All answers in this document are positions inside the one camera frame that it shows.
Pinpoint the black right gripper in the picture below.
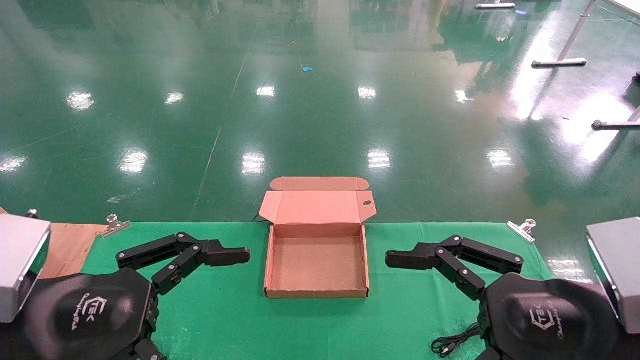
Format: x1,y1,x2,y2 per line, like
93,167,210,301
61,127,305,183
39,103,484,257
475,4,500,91
385,235,621,360

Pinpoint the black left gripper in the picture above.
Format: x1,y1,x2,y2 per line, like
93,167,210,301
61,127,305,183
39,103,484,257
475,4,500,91
22,232,251,360

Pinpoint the black wired computer mouse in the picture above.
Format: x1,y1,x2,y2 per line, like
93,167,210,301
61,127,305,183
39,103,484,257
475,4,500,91
431,322,483,359

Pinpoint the open brown cardboard box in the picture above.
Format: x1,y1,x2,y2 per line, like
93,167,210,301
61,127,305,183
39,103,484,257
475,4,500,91
258,176,378,300

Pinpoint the green table cloth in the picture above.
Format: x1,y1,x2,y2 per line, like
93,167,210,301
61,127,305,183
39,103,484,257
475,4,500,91
81,222,555,360

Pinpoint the silver binder clip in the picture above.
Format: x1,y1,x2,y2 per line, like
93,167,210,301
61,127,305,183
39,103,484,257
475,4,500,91
100,214,132,239
507,218,537,244

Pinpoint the grey table foot with pole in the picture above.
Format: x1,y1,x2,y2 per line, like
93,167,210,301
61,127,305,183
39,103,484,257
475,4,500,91
592,106,640,131

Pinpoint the grey table leg with foot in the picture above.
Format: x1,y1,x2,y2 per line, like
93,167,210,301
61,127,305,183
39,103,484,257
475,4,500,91
531,0,599,69

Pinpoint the white table top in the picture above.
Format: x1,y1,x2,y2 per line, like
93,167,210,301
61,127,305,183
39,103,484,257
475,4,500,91
600,0,640,20

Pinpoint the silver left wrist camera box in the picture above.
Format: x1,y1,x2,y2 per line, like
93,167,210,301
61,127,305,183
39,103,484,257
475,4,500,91
0,214,52,324

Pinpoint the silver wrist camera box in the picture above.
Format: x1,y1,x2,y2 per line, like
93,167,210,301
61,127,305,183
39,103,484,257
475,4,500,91
0,214,52,324
586,217,640,335

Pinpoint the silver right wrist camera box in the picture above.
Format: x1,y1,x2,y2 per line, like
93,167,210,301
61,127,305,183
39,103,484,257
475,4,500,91
586,217,640,335

